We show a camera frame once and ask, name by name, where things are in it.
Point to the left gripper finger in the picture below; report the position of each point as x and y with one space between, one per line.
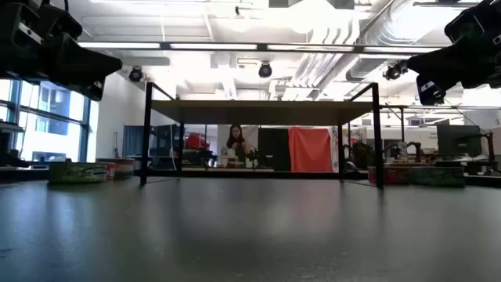
78 82
78 56

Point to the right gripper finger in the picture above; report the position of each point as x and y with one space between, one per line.
430 92
438 64

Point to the green labelled seafood can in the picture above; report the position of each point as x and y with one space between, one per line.
436 177
77 173

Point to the red seafood can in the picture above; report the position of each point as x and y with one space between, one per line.
110 171
387 175

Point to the black background robot arm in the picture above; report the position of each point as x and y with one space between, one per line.
409 150

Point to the striped label seafood can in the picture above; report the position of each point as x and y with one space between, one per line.
125 168

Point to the wooden shelf with black legs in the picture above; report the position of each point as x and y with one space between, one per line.
258 113

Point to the black track spotlight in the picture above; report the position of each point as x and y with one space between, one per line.
394 71

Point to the large window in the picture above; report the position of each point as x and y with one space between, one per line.
51 117

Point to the dark computer monitor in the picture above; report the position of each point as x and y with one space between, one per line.
458 140

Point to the background desk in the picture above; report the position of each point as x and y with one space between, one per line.
466 161

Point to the blue curtain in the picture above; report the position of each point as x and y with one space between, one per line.
133 141

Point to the grey side desk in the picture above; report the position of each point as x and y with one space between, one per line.
9 127

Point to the colourful poster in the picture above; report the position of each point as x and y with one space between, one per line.
356 137

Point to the black equipment rack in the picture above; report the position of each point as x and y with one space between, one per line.
166 145

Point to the red bag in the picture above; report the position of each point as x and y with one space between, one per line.
195 142

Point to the orange hanging cloth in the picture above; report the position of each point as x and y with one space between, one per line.
311 149

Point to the long ceiling light fixture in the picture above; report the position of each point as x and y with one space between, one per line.
219 46

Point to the black upright panel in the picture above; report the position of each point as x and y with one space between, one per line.
274 149

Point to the white backdrop cloth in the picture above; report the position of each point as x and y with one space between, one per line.
252 135

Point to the black table mat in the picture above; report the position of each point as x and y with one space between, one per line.
250 235

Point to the silver ventilation duct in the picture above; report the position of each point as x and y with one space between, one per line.
391 35

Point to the black table frame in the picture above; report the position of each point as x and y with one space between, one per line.
242 174

